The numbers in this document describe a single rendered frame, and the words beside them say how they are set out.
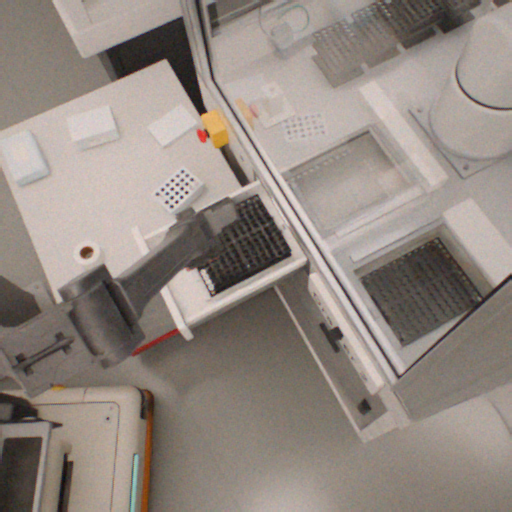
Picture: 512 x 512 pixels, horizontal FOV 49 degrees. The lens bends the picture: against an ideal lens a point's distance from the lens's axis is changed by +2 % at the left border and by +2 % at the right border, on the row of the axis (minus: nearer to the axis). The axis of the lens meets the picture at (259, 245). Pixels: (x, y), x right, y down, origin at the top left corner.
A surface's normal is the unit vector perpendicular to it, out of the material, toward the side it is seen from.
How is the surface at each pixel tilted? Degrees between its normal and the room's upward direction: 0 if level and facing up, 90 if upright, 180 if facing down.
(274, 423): 0
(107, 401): 0
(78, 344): 32
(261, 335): 0
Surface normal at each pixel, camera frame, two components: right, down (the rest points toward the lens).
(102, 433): -0.06, -0.38
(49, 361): 0.26, 0.07
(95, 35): 0.47, 0.81
